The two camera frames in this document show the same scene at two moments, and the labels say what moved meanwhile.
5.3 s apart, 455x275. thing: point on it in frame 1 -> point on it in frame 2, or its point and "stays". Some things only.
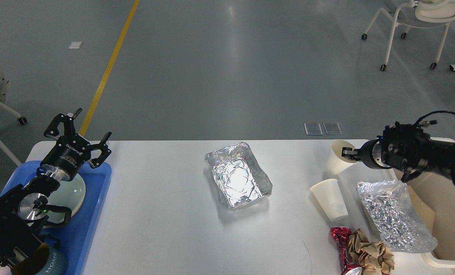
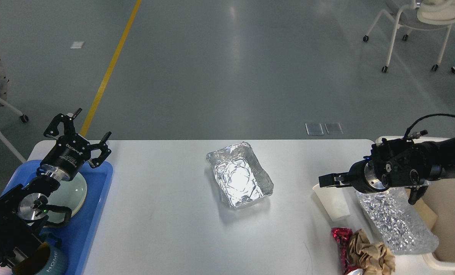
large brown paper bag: x=428 y=214 stays
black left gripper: x=67 y=157 stays
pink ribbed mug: x=5 y=270 stays
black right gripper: x=370 y=153 -> x=368 y=175
